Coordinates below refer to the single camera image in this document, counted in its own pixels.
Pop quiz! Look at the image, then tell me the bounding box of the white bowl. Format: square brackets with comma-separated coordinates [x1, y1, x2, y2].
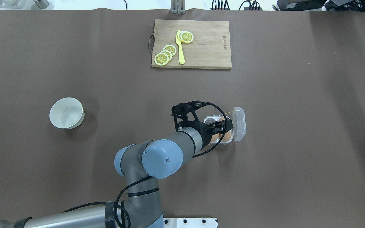
[49, 97, 85, 129]

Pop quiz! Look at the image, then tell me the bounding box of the lemon slice lower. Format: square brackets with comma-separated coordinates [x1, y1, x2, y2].
[154, 53, 169, 66]

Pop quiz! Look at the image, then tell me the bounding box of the lemon slice by knife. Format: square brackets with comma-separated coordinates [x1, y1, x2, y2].
[178, 31, 194, 43]

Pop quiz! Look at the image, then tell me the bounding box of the lemon slice middle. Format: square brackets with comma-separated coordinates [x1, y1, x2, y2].
[160, 50, 173, 61]

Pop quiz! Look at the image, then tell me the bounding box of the clear plastic egg box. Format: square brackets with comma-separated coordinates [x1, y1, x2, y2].
[204, 107, 247, 145]

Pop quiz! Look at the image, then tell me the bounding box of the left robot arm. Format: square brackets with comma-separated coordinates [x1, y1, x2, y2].
[0, 118, 233, 228]

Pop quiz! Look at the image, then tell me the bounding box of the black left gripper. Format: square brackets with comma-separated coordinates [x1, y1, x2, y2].
[197, 119, 234, 149]

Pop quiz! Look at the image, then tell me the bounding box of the aluminium frame post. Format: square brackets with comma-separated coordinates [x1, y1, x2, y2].
[170, 0, 186, 15]

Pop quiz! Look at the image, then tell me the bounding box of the yellow plastic knife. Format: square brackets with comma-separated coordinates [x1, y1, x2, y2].
[175, 30, 185, 65]

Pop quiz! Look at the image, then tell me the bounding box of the metal cup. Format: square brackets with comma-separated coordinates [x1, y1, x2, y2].
[33, 0, 49, 9]

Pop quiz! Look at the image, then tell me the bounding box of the lemon slice upper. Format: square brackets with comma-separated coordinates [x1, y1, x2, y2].
[163, 44, 177, 56]

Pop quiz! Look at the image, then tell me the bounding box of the wooden cutting board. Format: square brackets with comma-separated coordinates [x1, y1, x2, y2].
[151, 19, 232, 70]

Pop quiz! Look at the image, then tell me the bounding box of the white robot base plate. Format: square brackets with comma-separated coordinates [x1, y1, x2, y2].
[163, 218, 218, 228]

